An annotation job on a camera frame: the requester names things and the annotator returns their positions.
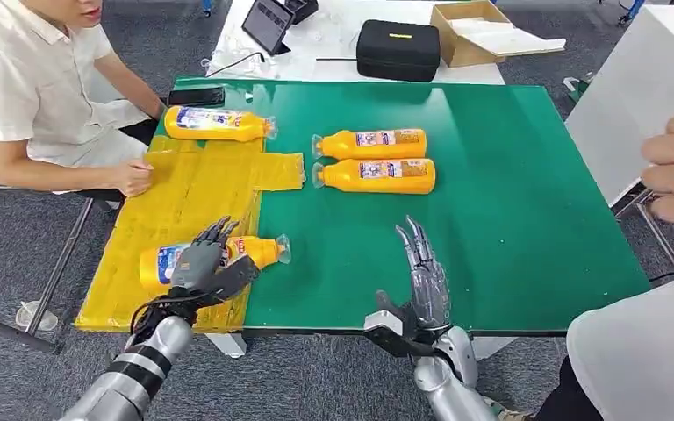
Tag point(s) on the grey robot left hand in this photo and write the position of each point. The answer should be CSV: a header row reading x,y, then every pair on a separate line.
x,y
194,267

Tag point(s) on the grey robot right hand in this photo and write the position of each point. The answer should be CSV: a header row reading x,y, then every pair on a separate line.
x,y
430,290

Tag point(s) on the orange drink bottle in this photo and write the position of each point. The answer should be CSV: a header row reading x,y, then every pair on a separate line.
x,y
343,145
258,250
343,176
215,131

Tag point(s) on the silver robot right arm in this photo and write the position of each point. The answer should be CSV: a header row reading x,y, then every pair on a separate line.
x,y
453,383

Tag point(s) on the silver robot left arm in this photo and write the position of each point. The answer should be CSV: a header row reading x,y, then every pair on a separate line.
x,y
139,366

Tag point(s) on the yellow plastic sheet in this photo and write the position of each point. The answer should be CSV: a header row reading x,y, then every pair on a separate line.
x,y
186,197

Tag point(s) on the white table foot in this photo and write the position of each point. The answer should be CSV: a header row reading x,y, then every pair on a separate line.
x,y
491,347
229,344

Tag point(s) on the person's right hand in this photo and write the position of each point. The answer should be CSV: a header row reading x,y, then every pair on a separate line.
x,y
132,177

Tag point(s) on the green table mat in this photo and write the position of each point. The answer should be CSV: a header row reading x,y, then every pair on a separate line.
x,y
517,203

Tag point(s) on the black smartphone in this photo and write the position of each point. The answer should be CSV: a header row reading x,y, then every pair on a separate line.
x,y
196,96

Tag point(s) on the round clear floor disc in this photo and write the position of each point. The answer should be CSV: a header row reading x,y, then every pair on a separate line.
x,y
26,318

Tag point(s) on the clear plastic wrap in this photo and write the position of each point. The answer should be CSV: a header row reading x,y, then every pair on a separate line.
x,y
232,55

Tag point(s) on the person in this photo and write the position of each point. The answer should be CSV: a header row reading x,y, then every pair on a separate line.
x,y
23,69
639,348

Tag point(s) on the metal table legs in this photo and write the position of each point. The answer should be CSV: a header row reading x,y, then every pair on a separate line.
x,y
662,241

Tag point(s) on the black zip case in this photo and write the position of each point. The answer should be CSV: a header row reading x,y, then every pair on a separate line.
x,y
398,51

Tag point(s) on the brown cardboard box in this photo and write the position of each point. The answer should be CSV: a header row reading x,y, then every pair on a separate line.
x,y
462,46

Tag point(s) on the green and white floor object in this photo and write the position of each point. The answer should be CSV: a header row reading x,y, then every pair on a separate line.
x,y
576,86

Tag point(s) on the black tablet on stand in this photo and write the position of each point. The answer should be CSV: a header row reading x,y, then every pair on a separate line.
x,y
267,22

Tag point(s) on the white sheet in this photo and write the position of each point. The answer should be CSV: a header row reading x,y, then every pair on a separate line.
x,y
505,36

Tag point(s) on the large white table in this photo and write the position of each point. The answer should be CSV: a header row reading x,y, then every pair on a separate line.
x,y
616,99

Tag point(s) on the black device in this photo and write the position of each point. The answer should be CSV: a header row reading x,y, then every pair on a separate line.
x,y
303,7

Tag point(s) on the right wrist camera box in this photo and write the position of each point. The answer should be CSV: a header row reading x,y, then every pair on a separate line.
x,y
382,323

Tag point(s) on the grey metal frame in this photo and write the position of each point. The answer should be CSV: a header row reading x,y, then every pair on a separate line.
x,y
58,261

